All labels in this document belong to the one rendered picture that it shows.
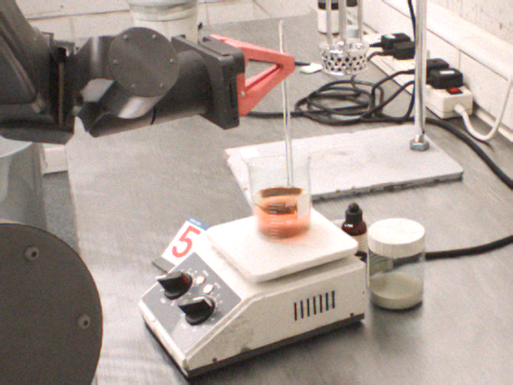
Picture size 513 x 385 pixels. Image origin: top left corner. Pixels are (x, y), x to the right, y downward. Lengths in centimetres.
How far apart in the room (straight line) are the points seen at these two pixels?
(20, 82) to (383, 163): 69
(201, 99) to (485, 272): 40
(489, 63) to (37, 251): 129
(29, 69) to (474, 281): 54
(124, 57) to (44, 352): 54
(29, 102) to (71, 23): 255
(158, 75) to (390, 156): 65
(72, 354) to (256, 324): 68
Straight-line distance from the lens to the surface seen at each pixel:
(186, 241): 110
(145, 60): 75
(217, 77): 83
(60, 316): 22
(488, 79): 148
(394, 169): 130
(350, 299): 94
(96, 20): 330
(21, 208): 252
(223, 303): 90
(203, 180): 132
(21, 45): 70
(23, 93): 75
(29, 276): 22
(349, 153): 135
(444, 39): 163
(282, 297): 90
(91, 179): 136
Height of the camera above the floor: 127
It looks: 27 degrees down
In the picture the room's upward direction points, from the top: 2 degrees counter-clockwise
